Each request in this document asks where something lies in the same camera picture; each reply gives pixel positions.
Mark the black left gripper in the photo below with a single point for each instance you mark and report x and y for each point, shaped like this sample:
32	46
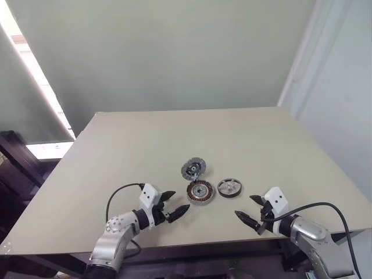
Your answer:
160	213

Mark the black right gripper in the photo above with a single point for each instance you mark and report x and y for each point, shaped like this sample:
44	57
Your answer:
267	221

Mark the motor stator housing copper coils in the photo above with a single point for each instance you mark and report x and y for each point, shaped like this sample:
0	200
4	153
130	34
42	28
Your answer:
200	193

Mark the spoked silver black motor rotor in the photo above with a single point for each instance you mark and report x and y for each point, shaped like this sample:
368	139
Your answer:
229	187

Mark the motor cover with circuit board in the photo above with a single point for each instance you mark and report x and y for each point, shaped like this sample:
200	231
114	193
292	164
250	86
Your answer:
191	170

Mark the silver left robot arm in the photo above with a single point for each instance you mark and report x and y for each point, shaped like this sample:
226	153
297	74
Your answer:
113	241

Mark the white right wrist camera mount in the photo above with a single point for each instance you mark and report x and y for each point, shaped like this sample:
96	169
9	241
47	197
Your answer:
276	200

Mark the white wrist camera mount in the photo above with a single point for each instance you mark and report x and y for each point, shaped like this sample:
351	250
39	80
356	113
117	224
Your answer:
148	197
276	200

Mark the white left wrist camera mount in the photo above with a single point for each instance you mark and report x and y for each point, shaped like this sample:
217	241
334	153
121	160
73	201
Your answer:
148	197

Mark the white wall conduit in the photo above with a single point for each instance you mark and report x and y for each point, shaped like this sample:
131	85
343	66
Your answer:
296	58

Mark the metal table corner bracket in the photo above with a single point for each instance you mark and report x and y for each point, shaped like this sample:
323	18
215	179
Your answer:
5	247

